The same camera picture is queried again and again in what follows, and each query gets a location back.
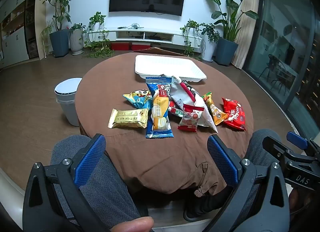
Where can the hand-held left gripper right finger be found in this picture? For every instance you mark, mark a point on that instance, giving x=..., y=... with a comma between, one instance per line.
x=222, y=159

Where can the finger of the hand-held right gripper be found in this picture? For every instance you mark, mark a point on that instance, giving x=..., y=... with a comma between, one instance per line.
x=273, y=147
x=297, y=139

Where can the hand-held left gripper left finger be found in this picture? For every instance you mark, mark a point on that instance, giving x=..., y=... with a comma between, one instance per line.
x=91, y=157

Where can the red snack bag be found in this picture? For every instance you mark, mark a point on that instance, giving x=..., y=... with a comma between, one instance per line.
x=233, y=115

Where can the orange snack packet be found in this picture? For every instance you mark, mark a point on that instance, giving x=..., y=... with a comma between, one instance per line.
x=215, y=112

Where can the white silver snack bag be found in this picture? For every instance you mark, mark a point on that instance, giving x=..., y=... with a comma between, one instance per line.
x=203, y=114

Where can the red white snack packet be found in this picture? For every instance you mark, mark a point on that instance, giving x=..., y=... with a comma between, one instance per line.
x=190, y=119

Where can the gold snack packet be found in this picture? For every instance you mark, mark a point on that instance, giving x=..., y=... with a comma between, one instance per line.
x=127, y=119

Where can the small red snack packet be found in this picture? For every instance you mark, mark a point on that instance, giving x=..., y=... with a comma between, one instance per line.
x=175, y=110

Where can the blue panda snack bag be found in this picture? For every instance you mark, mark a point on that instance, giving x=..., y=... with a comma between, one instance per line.
x=137, y=98

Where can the long blue cake packet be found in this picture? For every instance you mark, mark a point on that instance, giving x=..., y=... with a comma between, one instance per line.
x=160, y=117

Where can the white foam tray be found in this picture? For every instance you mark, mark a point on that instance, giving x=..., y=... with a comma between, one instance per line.
x=165, y=64

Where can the person's left hand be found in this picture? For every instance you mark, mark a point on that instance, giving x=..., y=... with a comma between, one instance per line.
x=132, y=225

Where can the round brown table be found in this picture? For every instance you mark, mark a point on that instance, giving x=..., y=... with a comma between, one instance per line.
x=175, y=157

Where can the black shoe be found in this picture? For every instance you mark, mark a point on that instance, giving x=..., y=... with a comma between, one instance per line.
x=200, y=209

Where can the white trash can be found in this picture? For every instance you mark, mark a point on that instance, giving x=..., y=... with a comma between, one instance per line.
x=67, y=102

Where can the beige chair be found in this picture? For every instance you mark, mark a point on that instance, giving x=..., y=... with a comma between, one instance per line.
x=10, y=197

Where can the glass sliding door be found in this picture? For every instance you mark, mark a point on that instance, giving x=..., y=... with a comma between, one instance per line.
x=277, y=46

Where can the large-leaf plant in blue pot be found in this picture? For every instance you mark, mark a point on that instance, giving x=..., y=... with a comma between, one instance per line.
x=226, y=51

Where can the trailing green plant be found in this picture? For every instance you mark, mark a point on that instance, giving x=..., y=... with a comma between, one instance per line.
x=100, y=49

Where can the bushy plant in white pot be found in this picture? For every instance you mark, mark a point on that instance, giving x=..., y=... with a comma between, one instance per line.
x=208, y=46

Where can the plant in ribbed white pot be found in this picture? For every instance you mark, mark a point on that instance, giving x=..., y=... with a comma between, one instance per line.
x=76, y=41

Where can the tall plant in blue pot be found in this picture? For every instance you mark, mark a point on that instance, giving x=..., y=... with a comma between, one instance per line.
x=59, y=44

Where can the beige curtain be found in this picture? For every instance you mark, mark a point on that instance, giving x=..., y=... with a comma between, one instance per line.
x=246, y=31

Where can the red storage box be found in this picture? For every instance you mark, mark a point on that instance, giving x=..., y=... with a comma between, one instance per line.
x=141, y=46

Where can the brown cardboard box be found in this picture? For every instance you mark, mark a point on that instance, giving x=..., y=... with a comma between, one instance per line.
x=162, y=51

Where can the white television cabinet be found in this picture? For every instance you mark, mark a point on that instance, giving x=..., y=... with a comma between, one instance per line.
x=130, y=33

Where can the thin grassy plant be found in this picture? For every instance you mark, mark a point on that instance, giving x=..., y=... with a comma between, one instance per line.
x=45, y=31

